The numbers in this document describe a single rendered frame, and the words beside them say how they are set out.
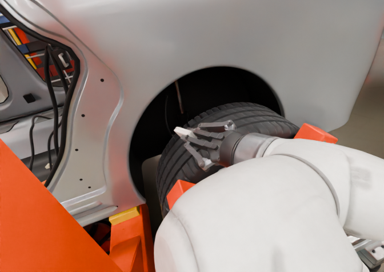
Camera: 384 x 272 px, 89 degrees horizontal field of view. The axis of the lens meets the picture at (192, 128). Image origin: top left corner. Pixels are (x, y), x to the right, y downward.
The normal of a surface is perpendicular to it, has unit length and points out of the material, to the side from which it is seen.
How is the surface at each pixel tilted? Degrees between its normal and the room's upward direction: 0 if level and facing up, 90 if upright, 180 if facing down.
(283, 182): 28
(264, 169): 21
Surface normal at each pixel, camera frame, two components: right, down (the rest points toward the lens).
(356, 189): -0.66, -0.33
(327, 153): -0.01, -0.92
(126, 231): -0.18, -0.82
